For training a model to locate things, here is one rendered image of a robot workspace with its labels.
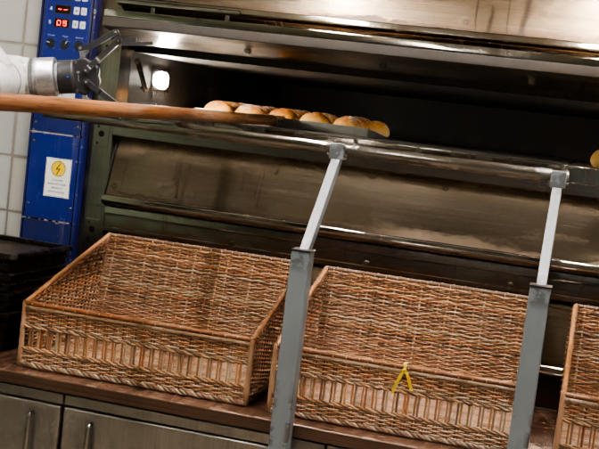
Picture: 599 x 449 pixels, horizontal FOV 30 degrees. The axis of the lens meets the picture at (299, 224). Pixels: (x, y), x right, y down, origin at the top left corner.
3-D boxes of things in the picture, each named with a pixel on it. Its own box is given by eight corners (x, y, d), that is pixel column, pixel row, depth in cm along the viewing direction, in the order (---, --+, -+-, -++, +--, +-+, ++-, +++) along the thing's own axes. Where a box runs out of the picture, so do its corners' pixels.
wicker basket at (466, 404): (309, 369, 288) (323, 263, 285) (531, 406, 275) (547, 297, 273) (261, 412, 240) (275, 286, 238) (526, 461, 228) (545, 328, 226)
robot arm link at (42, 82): (37, 97, 255) (63, 97, 255) (29, 98, 246) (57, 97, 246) (35, 57, 254) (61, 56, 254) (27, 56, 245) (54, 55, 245)
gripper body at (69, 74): (60, 58, 253) (101, 56, 253) (61, 95, 254) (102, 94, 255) (53, 57, 246) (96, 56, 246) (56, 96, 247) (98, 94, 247)
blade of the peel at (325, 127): (366, 137, 333) (367, 128, 333) (193, 116, 346) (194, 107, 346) (387, 137, 368) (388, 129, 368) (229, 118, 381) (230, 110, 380)
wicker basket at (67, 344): (96, 331, 302) (106, 230, 299) (299, 365, 290) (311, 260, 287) (11, 366, 254) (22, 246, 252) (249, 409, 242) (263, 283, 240)
